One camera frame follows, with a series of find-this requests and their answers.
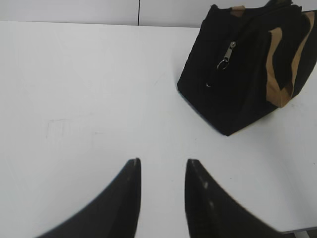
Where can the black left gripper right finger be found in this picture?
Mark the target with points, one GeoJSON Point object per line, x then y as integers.
{"type": "Point", "coordinates": [212, 213]}

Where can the black bag with tan handles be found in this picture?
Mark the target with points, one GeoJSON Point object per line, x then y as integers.
{"type": "Point", "coordinates": [275, 53]}

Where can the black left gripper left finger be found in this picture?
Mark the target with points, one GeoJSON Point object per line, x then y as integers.
{"type": "Point", "coordinates": [114, 213]}

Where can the silver zipper pull with ring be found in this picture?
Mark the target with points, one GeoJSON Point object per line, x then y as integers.
{"type": "Point", "coordinates": [226, 58]}

